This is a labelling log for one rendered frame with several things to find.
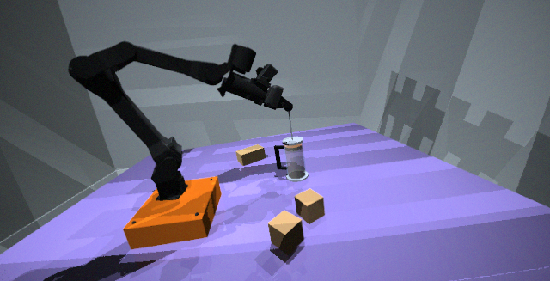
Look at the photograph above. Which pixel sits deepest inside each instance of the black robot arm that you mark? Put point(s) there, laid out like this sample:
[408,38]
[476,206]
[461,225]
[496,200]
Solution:
[96,72]

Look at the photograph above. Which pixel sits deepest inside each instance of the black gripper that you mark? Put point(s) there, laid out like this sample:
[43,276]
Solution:
[271,97]

